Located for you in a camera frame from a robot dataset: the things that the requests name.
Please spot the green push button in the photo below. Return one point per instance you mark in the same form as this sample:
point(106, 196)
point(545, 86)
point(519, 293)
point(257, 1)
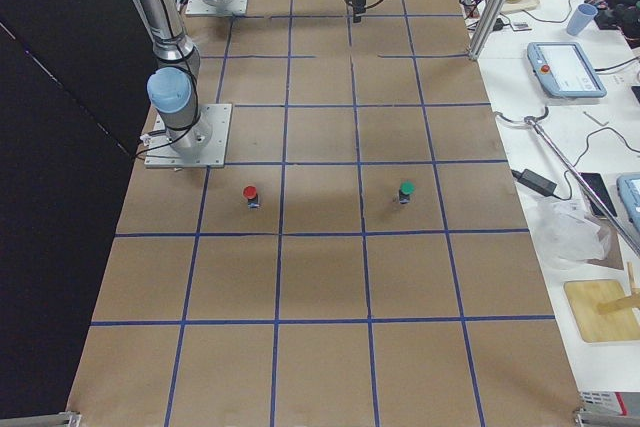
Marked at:
point(405, 191)

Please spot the red push button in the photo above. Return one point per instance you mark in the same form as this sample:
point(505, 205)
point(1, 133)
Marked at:
point(251, 195)

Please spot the blue teach pendant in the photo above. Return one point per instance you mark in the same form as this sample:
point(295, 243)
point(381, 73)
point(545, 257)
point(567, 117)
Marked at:
point(628, 187)
point(564, 71)

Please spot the light blue plastic cup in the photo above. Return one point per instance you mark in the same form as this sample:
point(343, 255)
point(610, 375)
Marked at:
point(580, 19)

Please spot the black power adapter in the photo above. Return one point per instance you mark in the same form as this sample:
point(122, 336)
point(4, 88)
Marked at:
point(537, 183)

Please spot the black smartphone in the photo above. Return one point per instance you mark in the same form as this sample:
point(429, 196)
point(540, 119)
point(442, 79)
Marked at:
point(597, 184)

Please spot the clear plastic bag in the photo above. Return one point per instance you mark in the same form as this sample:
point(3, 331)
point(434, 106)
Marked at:
point(566, 235)

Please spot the wooden cutting board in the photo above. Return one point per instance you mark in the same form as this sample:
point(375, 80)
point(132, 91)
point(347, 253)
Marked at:
point(602, 311)

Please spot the metal rod with handle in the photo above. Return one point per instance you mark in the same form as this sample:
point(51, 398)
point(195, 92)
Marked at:
point(535, 123)

